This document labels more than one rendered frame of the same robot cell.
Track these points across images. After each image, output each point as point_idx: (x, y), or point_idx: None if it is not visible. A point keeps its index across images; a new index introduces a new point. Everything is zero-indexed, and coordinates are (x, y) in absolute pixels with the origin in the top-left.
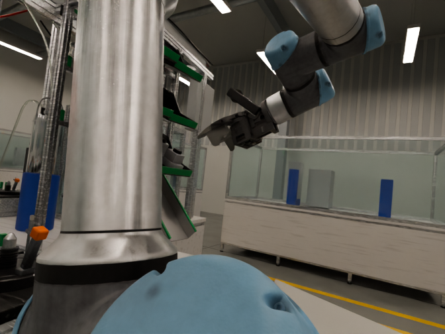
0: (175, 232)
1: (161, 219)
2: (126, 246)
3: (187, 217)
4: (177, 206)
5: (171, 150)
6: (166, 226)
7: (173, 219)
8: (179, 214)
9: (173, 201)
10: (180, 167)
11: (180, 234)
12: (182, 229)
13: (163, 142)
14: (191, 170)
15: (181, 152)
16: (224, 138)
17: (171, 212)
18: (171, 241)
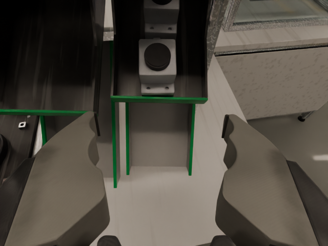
0: (167, 154)
1: (155, 131)
2: None
3: (190, 150)
4: (190, 120)
5: (139, 53)
6: (156, 143)
7: (178, 133)
8: (189, 132)
9: (191, 109)
10: (164, 94)
11: (174, 159)
12: (185, 152)
13: (157, 3)
14: (201, 99)
15: (161, 67)
16: (223, 159)
17: (184, 121)
18: (151, 166)
